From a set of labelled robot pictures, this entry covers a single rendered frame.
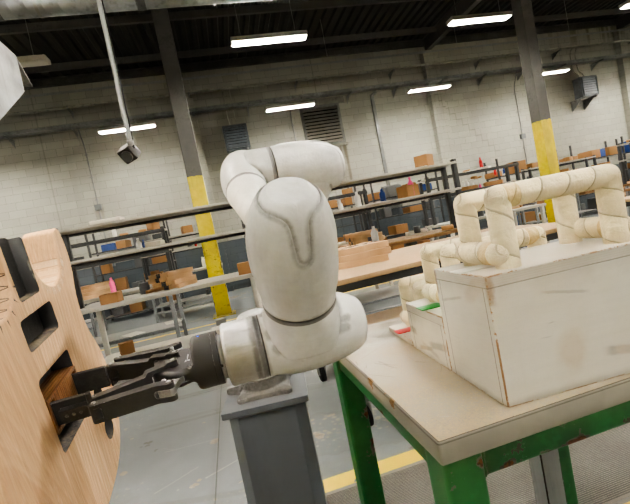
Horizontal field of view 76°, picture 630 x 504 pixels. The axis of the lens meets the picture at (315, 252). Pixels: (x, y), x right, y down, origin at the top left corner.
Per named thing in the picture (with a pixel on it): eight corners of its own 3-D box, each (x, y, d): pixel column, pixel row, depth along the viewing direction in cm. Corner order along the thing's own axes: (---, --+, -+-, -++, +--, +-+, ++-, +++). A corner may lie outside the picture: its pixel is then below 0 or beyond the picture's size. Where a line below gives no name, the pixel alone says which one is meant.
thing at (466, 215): (471, 266, 60) (460, 204, 59) (460, 265, 63) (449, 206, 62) (490, 262, 60) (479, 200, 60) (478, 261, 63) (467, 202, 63)
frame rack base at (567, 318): (511, 410, 51) (487, 277, 50) (450, 372, 65) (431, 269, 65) (687, 357, 55) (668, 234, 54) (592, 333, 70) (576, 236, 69)
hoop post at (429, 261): (433, 302, 76) (424, 254, 75) (426, 300, 79) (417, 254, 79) (448, 299, 76) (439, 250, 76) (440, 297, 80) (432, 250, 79)
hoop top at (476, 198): (462, 215, 59) (457, 194, 59) (451, 216, 62) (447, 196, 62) (579, 190, 62) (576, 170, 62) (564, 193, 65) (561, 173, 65)
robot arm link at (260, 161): (219, 170, 91) (277, 161, 94) (211, 142, 105) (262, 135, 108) (228, 219, 99) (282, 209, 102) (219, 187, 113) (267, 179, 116)
